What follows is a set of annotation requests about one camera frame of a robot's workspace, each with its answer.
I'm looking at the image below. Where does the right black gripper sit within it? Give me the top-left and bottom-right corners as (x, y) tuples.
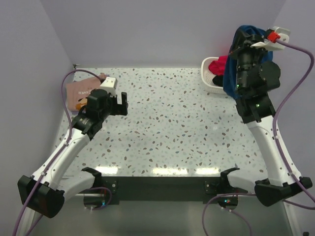
(227, 29), (271, 92)

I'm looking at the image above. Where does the blue t shirt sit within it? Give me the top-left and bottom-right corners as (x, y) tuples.
(223, 25), (266, 99)

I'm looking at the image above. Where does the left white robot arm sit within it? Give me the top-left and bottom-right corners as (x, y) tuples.
(18, 88), (128, 218)

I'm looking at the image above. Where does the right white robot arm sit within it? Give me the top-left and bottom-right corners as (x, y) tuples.
(229, 27), (313, 207)

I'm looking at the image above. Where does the red t shirt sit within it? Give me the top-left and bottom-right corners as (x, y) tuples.
(208, 56), (228, 76)

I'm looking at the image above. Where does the black t shirt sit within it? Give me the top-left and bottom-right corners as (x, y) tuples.
(212, 75), (223, 88)

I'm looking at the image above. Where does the white plastic basket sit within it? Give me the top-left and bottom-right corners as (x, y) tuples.
(200, 57), (226, 95)

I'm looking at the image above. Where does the folded pink t shirt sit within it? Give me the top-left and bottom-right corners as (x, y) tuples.
(66, 73), (108, 112)

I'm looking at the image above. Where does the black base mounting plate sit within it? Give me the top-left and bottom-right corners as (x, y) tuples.
(73, 176), (248, 205)

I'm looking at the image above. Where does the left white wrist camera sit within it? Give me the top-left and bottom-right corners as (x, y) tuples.
(99, 77), (118, 96)

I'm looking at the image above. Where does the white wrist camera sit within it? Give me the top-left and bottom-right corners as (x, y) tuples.
(99, 77), (118, 96)
(250, 27), (291, 52)

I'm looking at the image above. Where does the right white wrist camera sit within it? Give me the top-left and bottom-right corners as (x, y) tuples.
(250, 27), (291, 52)

